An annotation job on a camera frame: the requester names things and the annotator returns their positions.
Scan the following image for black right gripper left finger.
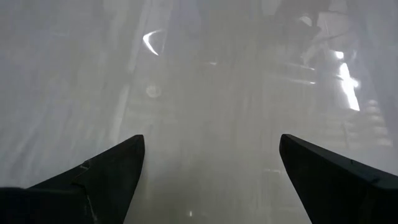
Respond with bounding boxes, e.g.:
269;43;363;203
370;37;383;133
0;134;146;224

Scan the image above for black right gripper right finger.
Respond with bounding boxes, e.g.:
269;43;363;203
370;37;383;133
279;133;398;224

